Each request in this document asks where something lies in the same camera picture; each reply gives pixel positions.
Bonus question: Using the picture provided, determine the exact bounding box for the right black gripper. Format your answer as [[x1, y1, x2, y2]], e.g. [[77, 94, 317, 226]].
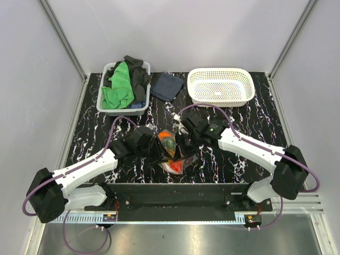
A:
[[173, 131, 201, 163]]

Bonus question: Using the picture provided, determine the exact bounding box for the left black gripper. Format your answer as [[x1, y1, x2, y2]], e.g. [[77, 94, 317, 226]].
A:
[[136, 136, 173, 165]]

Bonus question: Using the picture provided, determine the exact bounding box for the clear zip top bag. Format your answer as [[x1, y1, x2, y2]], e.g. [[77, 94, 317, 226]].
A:
[[158, 130, 198, 175]]

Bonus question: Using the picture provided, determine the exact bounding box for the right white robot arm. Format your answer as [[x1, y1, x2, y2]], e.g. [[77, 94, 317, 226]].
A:
[[174, 112, 308, 211]]

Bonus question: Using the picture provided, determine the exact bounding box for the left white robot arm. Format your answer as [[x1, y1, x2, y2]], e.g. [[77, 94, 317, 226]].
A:
[[27, 126, 171, 223]]

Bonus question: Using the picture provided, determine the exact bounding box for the red fake fruit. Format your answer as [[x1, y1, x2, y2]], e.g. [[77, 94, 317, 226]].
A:
[[166, 160, 183, 175]]

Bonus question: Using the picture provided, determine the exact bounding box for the dark green fake vegetable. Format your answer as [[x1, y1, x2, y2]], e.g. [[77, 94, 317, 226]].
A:
[[164, 140, 176, 153]]

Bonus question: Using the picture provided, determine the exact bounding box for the orange fake fruit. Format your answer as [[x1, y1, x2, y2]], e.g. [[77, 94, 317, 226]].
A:
[[158, 130, 175, 145]]

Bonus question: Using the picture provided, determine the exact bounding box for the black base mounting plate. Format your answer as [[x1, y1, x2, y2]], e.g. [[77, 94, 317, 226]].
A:
[[85, 183, 273, 223]]

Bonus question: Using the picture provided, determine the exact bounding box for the grey plastic bin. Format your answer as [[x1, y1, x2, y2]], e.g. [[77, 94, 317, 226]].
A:
[[96, 62, 151, 116]]

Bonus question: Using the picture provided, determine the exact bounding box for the blue checkered cloth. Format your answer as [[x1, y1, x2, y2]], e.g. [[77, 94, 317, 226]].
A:
[[127, 100, 146, 109]]

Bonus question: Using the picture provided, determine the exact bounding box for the folded dark blue cloth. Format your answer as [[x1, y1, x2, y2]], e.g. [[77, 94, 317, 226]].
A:
[[150, 72, 184, 103]]

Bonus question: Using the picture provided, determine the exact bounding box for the green cloth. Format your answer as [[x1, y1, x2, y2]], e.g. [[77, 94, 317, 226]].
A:
[[102, 62, 134, 109]]

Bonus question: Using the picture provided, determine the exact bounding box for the black cloth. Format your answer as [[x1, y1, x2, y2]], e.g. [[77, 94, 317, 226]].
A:
[[103, 55, 151, 103]]

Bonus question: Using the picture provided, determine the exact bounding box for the white perforated basket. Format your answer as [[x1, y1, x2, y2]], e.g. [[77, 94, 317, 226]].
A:
[[187, 68, 255, 107]]

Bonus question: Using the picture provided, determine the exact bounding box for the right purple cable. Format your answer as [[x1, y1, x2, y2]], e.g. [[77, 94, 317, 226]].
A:
[[176, 103, 321, 231]]

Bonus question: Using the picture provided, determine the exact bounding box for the purple cable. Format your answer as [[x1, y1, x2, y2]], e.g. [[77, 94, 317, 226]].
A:
[[22, 115, 139, 252], [176, 103, 321, 231]]

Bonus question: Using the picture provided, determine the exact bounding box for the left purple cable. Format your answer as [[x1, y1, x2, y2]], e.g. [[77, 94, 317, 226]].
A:
[[22, 115, 139, 252]]

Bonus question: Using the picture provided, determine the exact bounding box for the white slotted cable duct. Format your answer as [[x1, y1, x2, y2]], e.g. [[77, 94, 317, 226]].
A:
[[51, 212, 245, 225]]

